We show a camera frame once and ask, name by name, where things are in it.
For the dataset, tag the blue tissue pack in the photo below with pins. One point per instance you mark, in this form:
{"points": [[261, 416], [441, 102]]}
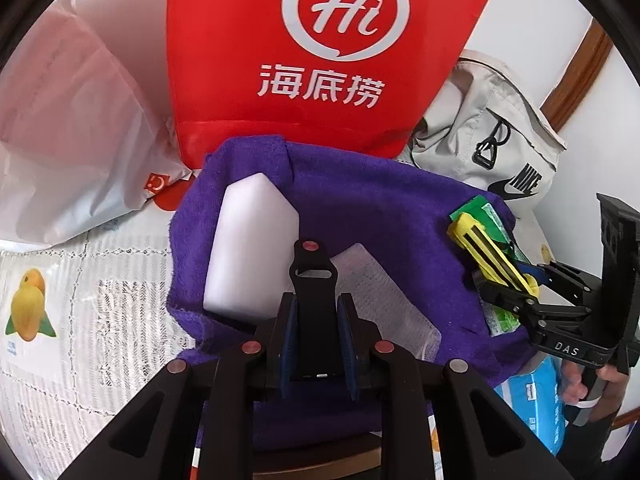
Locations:
{"points": [[535, 400]]}

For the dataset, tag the white sponge block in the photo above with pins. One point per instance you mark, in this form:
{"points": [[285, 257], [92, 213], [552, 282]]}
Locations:
{"points": [[245, 250]]}

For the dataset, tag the green snack packet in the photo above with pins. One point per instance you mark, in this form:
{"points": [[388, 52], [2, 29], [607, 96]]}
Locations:
{"points": [[492, 220]]}

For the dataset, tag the person's right hand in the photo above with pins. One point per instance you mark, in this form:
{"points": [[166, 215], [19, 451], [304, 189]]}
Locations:
{"points": [[575, 385]]}

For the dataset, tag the red paper bag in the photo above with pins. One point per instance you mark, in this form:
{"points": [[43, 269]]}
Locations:
{"points": [[225, 60]]}

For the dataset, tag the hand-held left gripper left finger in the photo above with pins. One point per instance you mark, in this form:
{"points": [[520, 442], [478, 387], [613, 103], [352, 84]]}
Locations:
{"points": [[287, 345]]}

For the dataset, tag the white plastic shopping bag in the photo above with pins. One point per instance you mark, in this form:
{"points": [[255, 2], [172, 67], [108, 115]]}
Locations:
{"points": [[75, 135]]}

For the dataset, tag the wooden door frame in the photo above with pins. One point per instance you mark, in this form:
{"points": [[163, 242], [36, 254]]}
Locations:
{"points": [[585, 65]]}

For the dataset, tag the white gauze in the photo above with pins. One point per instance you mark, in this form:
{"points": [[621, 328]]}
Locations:
{"points": [[385, 305]]}

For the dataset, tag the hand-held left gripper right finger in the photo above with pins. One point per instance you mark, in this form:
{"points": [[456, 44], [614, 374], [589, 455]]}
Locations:
{"points": [[347, 345]]}

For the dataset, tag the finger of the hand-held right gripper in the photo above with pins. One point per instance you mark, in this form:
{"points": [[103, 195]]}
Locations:
{"points": [[570, 280], [530, 310]]}

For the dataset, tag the grey waist bag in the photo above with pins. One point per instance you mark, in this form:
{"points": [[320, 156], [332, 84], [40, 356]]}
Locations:
{"points": [[460, 125]]}

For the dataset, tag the purple towel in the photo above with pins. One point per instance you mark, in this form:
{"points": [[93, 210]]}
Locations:
{"points": [[380, 200]]}

